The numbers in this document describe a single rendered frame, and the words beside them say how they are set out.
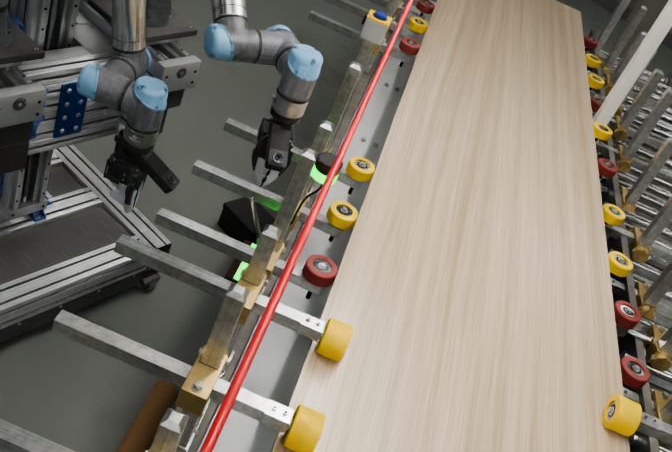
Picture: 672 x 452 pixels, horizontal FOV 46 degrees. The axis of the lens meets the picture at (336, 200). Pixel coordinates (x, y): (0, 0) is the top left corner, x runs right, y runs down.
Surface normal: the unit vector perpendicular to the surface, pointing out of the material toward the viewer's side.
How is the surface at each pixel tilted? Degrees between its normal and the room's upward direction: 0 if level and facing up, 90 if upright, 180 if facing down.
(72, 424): 0
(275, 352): 0
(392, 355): 0
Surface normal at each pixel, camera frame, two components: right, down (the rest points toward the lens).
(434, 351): 0.34, -0.76
